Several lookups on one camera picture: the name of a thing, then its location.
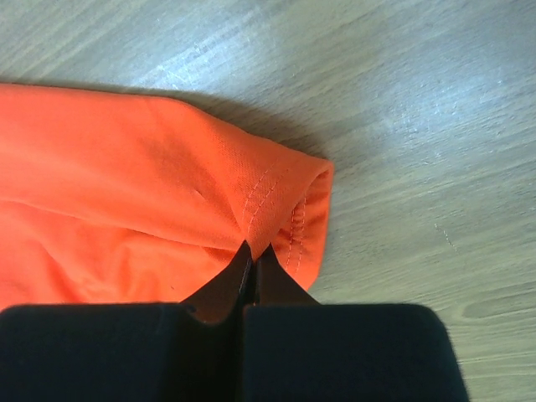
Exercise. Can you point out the orange t-shirt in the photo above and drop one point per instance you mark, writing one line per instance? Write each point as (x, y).
(109, 198)

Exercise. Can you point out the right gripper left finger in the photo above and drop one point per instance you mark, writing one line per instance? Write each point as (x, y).
(157, 351)

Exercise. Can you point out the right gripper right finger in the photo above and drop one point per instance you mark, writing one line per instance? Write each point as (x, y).
(297, 349)

